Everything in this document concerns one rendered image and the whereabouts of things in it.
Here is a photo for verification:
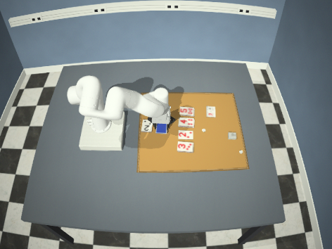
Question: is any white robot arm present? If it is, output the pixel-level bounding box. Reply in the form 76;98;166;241
68;75;171;133

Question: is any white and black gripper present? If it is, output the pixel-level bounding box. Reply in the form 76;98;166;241
148;109;175;130

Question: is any orange-tan rectangular mat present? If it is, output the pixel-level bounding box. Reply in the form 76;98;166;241
139;94;247;170

